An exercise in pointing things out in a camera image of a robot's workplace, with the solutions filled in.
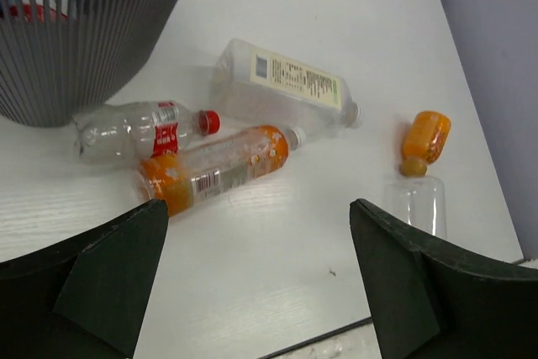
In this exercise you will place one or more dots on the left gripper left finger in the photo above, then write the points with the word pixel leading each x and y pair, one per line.
pixel 86 296

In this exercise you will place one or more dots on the orange juice bottle white cap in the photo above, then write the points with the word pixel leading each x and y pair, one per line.
pixel 191 177

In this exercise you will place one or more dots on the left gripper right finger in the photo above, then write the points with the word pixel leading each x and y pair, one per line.
pixel 429 298

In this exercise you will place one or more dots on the clear jar silver lid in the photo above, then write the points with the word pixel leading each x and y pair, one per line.
pixel 419 202

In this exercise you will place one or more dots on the large clear beige-label bottle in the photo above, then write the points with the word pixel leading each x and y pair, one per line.
pixel 259 86

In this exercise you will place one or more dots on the grey mesh waste bin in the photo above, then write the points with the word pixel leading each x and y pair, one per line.
pixel 53 69

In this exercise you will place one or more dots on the small red-label cola bottle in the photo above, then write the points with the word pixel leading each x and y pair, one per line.
pixel 133 132

